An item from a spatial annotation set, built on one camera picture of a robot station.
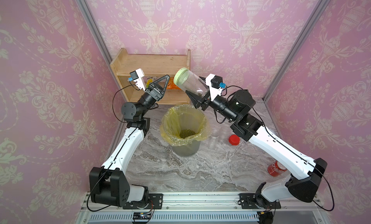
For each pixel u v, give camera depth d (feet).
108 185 1.33
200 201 2.49
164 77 1.72
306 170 1.30
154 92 1.69
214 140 2.75
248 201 2.39
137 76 1.78
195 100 1.64
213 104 1.69
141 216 2.37
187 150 2.67
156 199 2.45
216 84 1.46
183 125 3.05
